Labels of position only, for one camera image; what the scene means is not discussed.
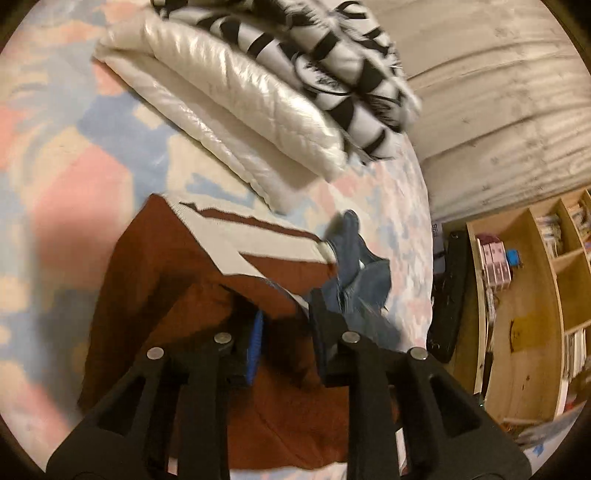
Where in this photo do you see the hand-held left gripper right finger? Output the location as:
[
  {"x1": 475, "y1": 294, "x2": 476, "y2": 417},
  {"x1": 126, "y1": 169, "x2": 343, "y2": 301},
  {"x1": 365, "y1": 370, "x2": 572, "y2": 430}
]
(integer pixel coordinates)
[{"x1": 308, "y1": 288, "x2": 532, "y2": 480}]

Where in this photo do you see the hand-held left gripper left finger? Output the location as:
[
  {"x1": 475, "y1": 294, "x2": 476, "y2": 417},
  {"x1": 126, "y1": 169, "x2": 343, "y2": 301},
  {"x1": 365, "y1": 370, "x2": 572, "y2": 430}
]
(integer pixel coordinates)
[{"x1": 46, "y1": 309, "x2": 266, "y2": 480}]

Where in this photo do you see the denim jacket with brown sleeves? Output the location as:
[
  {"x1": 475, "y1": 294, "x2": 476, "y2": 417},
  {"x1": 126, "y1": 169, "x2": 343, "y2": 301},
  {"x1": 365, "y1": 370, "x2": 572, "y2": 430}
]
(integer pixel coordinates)
[{"x1": 78, "y1": 194, "x2": 402, "y2": 472}]

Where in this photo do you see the long black bag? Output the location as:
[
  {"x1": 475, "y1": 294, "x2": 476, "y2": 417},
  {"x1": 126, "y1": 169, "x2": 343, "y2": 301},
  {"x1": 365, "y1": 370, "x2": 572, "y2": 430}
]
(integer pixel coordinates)
[{"x1": 427, "y1": 231, "x2": 472, "y2": 363}]

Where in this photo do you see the pink drawer organizer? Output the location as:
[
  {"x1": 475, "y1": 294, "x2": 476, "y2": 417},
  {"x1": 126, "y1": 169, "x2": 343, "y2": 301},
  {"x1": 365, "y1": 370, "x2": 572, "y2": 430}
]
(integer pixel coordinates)
[{"x1": 475, "y1": 235, "x2": 513, "y2": 289}]

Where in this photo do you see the mustard yellow pouch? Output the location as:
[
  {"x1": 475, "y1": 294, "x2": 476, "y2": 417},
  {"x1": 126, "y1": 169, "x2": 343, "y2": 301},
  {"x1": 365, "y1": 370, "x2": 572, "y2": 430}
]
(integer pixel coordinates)
[{"x1": 510, "y1": 316, "x2": 546, "y2": 354}]

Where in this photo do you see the wooden shelf unit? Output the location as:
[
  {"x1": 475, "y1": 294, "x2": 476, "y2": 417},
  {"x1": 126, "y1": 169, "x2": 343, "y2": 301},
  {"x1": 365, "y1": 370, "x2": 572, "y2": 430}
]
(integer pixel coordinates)
[{"x1": 445, "y1": 187, "x2": 591, "y2": 437}]

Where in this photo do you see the white puffer jacket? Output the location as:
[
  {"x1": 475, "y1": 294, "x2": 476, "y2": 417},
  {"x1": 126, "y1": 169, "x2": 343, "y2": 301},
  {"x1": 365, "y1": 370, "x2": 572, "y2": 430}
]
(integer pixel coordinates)
[{"x1": 92, "y1": 21, "x2": 349, "y2": 213}]

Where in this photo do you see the black and white printed garment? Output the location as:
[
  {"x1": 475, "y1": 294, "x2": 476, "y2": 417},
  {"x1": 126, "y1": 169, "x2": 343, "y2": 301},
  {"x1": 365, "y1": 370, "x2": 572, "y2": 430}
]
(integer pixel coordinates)
[{"x1": 150, "y1": 0, "x2": 426, "y2": 164}]

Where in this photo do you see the beige patterned curtain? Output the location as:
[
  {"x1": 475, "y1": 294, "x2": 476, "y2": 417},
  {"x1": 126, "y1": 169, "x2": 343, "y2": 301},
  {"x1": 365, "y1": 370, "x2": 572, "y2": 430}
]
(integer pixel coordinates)
[{"x1": 365, "y1": 0, "x2": 591, "y2": 222}]

